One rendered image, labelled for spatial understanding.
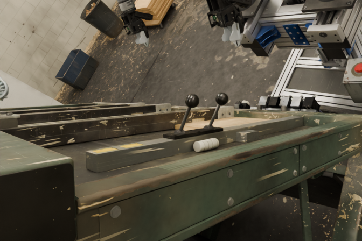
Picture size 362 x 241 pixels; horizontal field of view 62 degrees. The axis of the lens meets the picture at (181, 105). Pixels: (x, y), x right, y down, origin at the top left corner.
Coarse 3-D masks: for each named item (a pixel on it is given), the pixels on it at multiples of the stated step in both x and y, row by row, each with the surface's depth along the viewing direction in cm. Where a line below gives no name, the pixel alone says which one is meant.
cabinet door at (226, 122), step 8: (208, 120) 138; (216, 120) 137; (224, 120) 139; (232, 120) 138; (240, 120) 138; (248, 120) 137; (256, 120) 136; (176, 128) 125; (184, 128) 122; (192, 128) 118; (200, 128) 115
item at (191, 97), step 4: (188, 96) 77; (192, 96) 76; (196, 96) 77; (188, 100) 76; (192, 100) 76; (196, 100) 76; (188, 104) 76; (192, 104) 76; (196, 104) 76; (188, 108) 78; (188, 112) 79; (184, 116) 80; (184, 120) 80; (184, 124) 80; (180, 128) 81; (176, 132) 81; (180, 132) 81; (184, 132) 82
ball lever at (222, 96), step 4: (216, 96) 85; (220, 96) 84; (224, 96) 84; (216, 100) 85; (220, 100) 84; (224, 100) 84; (220, 104) 85; (224, 104) 85; (216, 108) 87; (216, 112) 87; (212, 116) 88; (212, 120) 88; (204, 128) 90; (208, 128) 89; (212, 128) 90
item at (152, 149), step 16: (224, 128) 97; (240, 128) 97; (256, 128) 103; (272, 128) 110; (288, 128) 118; (128, 144) 73; (144, 144) 72; (160, 144) 74; (176, 144) 78; (192, 144) 82; (96, 160) 63; (112, 160) 65; (128, 160) 68; (144, 160) 71
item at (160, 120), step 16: (0, 112) 88; (160, 112) 126; (176, 112) 127; (192, 112) 133; (208, 112) 140; (224, 112) 148; (0, 128) 83; (16, 128) 85; (32, 128) 88; (48, 128) 91; (64, 128) 94; (80, 128) 98; (96, 128) 102; (112, 128) 106; (128, 128) 111; (144, 128) 116; (160, 128) 121; (48, 144) 91; (64, 144) 95
